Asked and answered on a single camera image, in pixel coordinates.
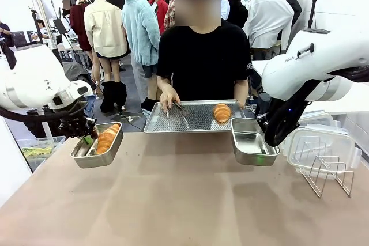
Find long ridged golden bread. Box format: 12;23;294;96
95;123;121;155

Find clear plastic storage bin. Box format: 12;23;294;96
16;135;66;172

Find tall black light stand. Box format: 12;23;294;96
307;0;320;30

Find metal wire lid rack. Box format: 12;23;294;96
299;136;355;199

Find yellow green packets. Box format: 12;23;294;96
20;146;54;159

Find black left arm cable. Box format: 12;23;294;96
0;99;89;122

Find mannequin in white shirt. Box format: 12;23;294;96
243;0;295;58

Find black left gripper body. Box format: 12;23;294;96
57;112;97;139

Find pile of grey blue clothes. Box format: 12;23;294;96
62;61;98;112

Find stand with black device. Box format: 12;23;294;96
52;6;87;70

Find rectangular stainless steel container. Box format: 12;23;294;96
70;122;124;169
229;117;281;167

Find mannequin in light blue fleece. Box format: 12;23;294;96
121;0;174;117

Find mannequin in cream jacket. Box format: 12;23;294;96
82;0;130;113

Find mannequin in red jacket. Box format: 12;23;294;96
148;0;170;35

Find person's right hand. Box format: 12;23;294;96
159;89;182;113

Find perforated metal baking tray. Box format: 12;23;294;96
143;99;247;134

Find oval golden bread loaf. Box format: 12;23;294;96
213;103;232;123

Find background person in dark top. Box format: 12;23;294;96
0;21;14;46

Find black bag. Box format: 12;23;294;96
22;109;73;139

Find mannequin in maroon sweater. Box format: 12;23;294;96
69;0;95;71

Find mannequin in plaid hooded shirt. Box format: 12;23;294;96
163;0;177;31

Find person in black t-shirt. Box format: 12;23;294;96
156;0;254;105

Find seated person in white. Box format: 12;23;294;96
36;18;50;42

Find mannequin in black jacket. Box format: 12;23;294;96
220;0;249;29

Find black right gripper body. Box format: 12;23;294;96
255;112;270;134

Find metal serving tongs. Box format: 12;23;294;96
165;99;190;129

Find background person in black clothes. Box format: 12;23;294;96
61;0;73;19

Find person's left forearm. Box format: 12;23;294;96
234;80;250;100

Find person's right forearm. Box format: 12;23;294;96
156;75;175;94

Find flat mannequin base plate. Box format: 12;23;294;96
111;112;144;123

